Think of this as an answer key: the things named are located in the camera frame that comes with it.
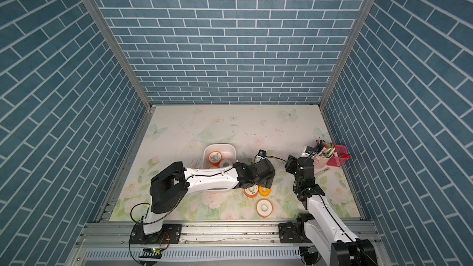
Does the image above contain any yellow orange tape roll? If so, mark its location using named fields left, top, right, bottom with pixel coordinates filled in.
left=258, top=187, right=271, bottom=197

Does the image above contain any orange white tape roll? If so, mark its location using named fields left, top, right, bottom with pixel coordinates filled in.
left=244, top=185, right=259, bottom=198

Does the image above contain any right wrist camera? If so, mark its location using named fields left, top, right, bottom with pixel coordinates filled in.
left=301, top=146, right=317, bottom=158

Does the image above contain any pink pen cup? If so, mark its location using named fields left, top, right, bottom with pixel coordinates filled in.
left=312, top=140, right=335, bottom=169

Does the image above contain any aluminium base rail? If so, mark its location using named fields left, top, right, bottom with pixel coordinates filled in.
left=75, top=221, right=383, bottom=249

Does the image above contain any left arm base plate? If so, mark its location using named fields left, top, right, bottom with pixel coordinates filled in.
left=129, top=224, right=182, bottom=245

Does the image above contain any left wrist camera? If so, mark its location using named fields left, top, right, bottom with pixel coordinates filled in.
left=253, top=150, right=267, bottom=163

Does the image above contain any white storage box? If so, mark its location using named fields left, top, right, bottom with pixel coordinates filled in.
left=203, top=144, right=237, bottom=169

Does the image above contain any large orange tape roll front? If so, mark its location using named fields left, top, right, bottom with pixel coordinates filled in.
left=256, top=199, right=273, bottom=218

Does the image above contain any green circuit board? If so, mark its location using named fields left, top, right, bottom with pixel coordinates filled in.
left=139, top=248, right=163, bottom=260

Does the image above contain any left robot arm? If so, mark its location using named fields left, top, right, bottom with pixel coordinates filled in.
left=142, top=158, right=275, bottom=235

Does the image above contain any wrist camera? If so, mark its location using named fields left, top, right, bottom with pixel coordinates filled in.
left=253, top=150, right=267, bottom=163
left=301, top=146, right=317, bottom=158

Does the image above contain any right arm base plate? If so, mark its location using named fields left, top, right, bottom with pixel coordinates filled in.
left=278, top=222, right=309, bottom=244

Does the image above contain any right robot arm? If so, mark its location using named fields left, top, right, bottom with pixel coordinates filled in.
left=285, top=155, right=378, bottom=266

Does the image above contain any magenta plastic basket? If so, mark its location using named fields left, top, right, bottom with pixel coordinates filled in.
left=327, top=145, right=351, bottom=167

